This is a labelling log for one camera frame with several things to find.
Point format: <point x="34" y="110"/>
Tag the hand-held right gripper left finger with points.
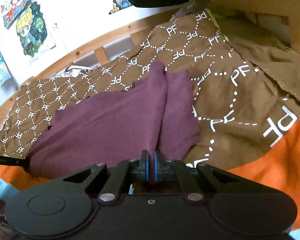
<point x="146" y="167"/>

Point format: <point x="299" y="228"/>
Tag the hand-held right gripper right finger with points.
<point x="156" y="167"/>

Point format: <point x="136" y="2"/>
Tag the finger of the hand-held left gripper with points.
<point x="7" y="161"/>

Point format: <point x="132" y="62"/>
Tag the purple long-sleeved shirt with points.
<point x="102" y="120"/>

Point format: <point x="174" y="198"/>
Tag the brown printed blanket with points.
<point x="227" y="135"/>

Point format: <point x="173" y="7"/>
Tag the grey patterned pillow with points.
<point x="70" y="72"/>
<point x="182" y="12"/>

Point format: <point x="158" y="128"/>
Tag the blond cartoon figure poster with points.
<point x="30" y="30"/>

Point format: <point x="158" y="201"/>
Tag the plain brown cloth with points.
<point x="265" y="60"/>

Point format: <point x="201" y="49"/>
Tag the red-dressed cartoon girl poster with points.
<point x="15" y="5"/>

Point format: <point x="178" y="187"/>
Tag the wooden bed frame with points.
<point x="90" y="46"/>

